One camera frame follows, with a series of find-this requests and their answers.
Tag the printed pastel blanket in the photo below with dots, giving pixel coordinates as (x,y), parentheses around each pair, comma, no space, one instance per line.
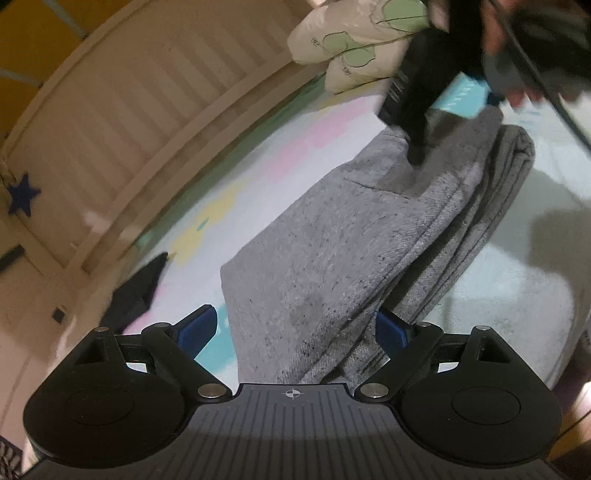
(286,152)

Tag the small dark wall socket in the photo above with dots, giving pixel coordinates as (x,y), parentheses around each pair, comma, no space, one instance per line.
(58,314)

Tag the white slatted bed rail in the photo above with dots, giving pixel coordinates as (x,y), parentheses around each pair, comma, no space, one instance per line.
(138,115)

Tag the white green patterned pillow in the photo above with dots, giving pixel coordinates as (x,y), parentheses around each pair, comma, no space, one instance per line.
(351,55)

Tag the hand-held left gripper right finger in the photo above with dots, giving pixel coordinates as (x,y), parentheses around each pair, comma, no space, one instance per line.
(390,332)

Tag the dark cloth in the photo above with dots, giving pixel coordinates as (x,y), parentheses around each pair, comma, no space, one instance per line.
(138,290)

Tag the blue star decoration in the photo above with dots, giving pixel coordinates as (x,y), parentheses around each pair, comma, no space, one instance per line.
(21,194)

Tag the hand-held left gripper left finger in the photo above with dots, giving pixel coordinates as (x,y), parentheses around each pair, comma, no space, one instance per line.
(198,330)

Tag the person's right hand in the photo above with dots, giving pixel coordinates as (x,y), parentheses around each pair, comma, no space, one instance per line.
(495,32)

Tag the grey pants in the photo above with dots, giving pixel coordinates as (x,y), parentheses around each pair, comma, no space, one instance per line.
(323,254)

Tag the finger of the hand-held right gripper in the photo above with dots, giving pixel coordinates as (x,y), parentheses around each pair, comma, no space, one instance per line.
(492,96)
(418,147)

